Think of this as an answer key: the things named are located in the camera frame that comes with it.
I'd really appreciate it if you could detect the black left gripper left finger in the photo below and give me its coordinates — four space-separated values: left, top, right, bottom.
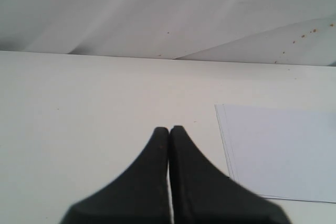
61 127 171 223

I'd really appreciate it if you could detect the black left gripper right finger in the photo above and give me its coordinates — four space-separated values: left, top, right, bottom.
169 126 290 223

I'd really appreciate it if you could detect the white paper sheet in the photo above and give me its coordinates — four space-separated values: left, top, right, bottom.
215 104 335 203

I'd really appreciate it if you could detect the white backdrop sheet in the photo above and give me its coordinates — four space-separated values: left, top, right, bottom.
1 0 335 66

